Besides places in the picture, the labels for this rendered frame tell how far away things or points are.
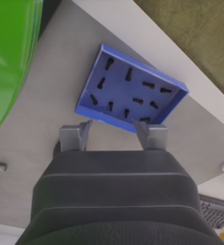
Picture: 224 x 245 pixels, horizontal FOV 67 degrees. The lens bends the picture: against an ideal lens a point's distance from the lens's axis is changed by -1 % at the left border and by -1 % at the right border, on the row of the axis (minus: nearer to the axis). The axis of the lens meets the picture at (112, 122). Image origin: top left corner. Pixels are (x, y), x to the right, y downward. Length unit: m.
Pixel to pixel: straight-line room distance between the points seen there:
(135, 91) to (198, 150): 0.20
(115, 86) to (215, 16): 1.11
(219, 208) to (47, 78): 0.58
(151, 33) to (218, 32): 1.13
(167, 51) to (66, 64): 0.13
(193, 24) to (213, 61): 0.31
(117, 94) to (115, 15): 0.10
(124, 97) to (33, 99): 0.14
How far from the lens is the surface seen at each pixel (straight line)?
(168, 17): 1.20
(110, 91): 0.25
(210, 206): 0.62
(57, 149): 0.32
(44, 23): 0.22
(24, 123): 0.32
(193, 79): 0.27
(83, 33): 0.22
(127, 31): 0.22
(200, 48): 1.33
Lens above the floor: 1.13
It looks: 48 degrees down
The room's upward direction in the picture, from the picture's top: 179 degrees clockwise
